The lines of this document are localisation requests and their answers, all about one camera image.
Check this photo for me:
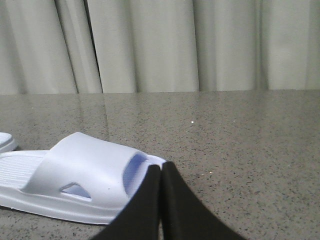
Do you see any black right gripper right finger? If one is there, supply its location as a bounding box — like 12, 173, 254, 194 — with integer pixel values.
161, 161, 243, 240

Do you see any light blue slipper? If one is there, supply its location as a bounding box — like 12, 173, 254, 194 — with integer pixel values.
0, 132, 164, 225
0, 132, 18, 153

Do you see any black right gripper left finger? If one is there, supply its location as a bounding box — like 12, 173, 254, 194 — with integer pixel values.
93, 165, 161, 240

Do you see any grey-white curtain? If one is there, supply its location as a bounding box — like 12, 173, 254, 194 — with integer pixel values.
0, 0, 320, 95

